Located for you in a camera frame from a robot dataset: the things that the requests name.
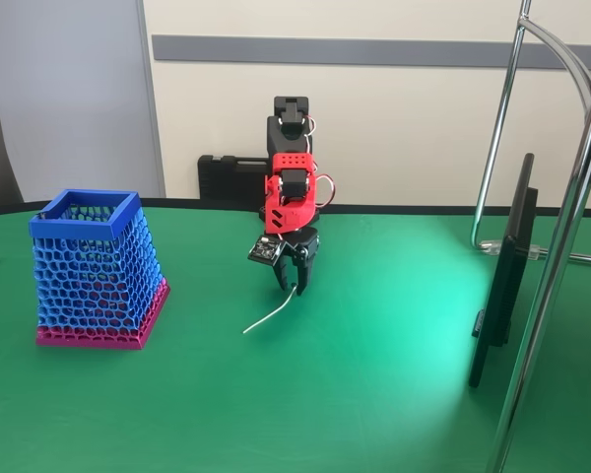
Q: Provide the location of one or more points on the blue and magenta mesh basket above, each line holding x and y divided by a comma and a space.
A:
74, 229

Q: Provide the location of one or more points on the chrome tubular metal stand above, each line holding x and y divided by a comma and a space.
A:
540, 315

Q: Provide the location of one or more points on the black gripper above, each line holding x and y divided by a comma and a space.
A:
302, 249

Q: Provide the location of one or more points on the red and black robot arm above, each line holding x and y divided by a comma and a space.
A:
290, 217

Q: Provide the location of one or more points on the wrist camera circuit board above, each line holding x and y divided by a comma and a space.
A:
265, 250

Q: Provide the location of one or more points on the grey wall rail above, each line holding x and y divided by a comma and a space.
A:
325, 50

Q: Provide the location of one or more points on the black plastic tool case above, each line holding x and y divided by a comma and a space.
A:
231, 177

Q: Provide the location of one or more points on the green cloth with black border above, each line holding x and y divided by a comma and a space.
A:
325, 394

